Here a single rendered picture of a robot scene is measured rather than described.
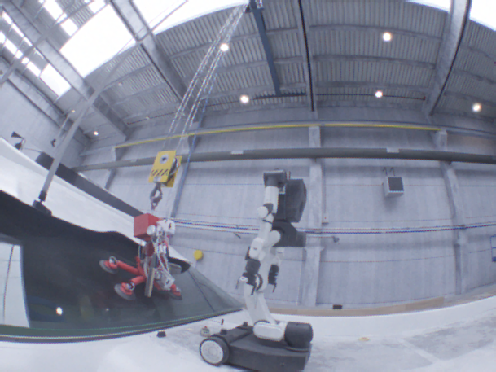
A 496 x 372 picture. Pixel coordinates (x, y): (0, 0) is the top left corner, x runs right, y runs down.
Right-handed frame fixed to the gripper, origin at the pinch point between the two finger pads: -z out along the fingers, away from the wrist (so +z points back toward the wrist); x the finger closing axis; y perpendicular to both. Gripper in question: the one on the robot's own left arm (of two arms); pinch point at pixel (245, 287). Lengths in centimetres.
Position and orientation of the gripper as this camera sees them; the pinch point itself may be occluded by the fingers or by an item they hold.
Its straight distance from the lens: 134.0
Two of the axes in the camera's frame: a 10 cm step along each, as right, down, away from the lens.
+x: -8.6, -1.3, 4.9
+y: -4.0, -4.2, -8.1
